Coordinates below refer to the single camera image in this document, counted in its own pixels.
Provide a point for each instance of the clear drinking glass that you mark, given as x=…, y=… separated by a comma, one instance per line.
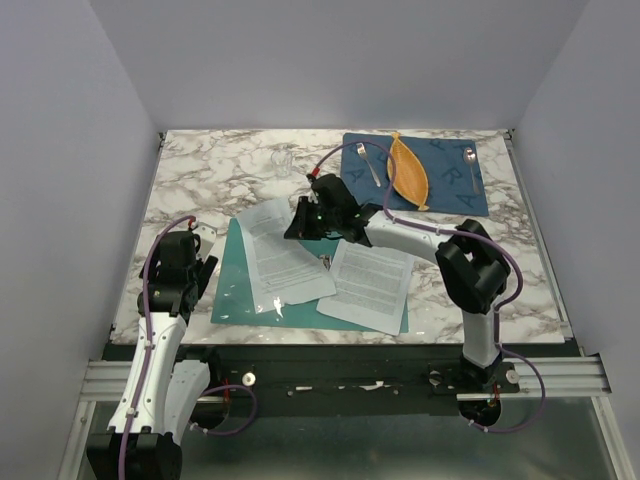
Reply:
x=282, y=160

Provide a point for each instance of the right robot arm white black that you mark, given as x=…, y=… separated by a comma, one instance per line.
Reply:
x=473, y=270

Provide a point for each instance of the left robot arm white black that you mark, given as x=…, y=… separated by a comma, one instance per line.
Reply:
x=143, y=437

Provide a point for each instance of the silver spoon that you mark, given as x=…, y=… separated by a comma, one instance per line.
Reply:
x=471, y=159

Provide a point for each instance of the teal green folder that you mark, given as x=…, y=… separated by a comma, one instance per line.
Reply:
x=233, y=303

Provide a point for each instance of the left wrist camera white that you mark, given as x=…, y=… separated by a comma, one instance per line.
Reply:
x=207, y=237

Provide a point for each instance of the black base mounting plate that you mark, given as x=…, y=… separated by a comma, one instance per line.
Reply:
x=356, y=380

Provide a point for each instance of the silver fork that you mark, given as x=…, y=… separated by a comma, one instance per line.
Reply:
x=361, y=150

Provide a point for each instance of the orange leaf-shaped dish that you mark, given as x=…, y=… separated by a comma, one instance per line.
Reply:
x=411, y=180

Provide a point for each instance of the white printed paper files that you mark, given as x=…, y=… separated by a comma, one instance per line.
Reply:
x=371, y=287

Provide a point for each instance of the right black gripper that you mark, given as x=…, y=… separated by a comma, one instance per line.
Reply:
x=300, y=227

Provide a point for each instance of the blue placemat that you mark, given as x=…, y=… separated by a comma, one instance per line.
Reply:
x=455, y=187

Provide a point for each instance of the silver folder clip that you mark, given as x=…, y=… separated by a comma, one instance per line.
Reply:
x=326, y=260

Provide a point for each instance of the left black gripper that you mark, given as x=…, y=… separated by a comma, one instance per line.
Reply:
x=206, y=271

